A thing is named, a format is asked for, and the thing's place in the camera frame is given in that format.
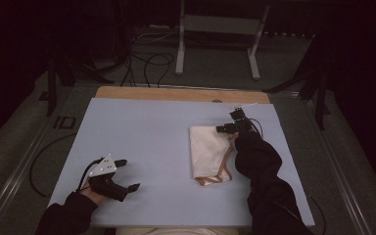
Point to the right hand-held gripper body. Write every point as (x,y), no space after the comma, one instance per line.
(241,125)

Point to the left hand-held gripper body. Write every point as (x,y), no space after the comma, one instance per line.
(106,168)

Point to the cream baby bodysuit brown trim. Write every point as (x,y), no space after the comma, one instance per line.
(209,153)

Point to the person's right hand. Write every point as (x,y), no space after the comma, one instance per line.
(234,136)

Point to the person's left hand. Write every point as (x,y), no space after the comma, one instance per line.
(93,197)

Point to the light blue table mat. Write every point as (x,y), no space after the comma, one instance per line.
(150,137)

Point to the black metal stand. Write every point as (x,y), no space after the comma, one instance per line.
(319,98)
(51,88)

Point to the white metal stand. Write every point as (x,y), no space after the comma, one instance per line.
(222,24)

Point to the black floor bracket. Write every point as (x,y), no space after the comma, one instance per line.
(64,122)

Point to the grey metal floor rail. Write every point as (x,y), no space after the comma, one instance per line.
(19,176)
(336,169)

